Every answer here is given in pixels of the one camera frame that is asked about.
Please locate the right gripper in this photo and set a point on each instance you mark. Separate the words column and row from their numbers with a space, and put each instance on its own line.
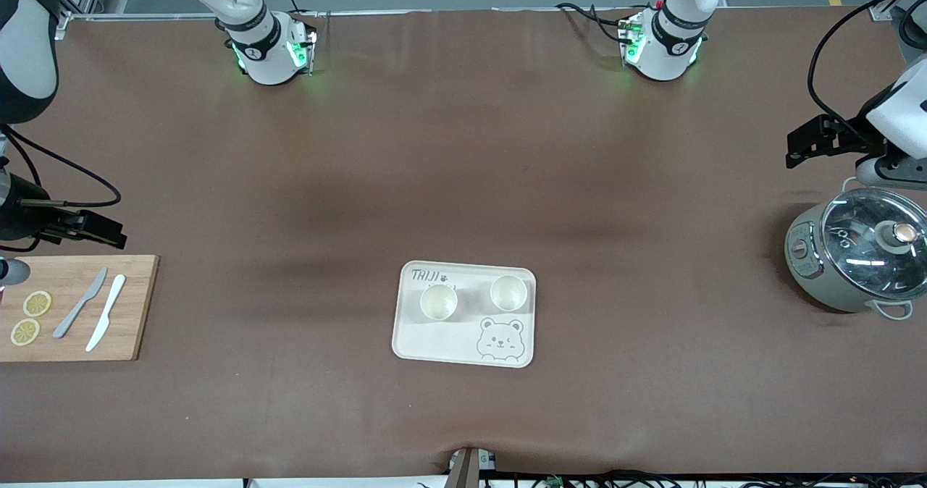
column 20, row 216

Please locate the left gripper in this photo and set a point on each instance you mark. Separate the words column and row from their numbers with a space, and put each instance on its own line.
column 849, row 140

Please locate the white IKEA cup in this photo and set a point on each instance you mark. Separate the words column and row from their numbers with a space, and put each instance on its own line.
column 508, row 292
column 439, row 303

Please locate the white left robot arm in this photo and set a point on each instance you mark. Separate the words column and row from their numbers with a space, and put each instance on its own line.
column 670, row 46

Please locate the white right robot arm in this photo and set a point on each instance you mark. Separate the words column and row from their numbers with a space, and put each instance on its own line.
column 264, row 53

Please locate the grey plastic knife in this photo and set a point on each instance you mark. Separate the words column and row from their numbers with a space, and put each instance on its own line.
column 81, row 303

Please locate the white plastic knife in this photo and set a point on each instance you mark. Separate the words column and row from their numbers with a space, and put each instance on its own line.
column 106, row 311

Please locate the lemon slice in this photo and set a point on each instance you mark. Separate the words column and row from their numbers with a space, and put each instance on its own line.
column 37, row 303
column 25, row 332

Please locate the glass cooker lid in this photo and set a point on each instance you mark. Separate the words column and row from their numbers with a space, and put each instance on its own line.
column 862, row 249

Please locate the wooden cutting board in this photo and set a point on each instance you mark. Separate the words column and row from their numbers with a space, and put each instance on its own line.
column 72, row 347

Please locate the grey-green rice cooker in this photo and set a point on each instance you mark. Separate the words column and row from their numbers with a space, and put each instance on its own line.
column 811, row 271

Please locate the brown table mat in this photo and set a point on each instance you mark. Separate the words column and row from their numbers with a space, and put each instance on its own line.
column 463, row 148

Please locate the cream bear print tray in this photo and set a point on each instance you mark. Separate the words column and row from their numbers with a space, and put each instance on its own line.
column 463, row 339

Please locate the metal table edge bracket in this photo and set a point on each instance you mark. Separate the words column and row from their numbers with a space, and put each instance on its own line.
column 467, row 470

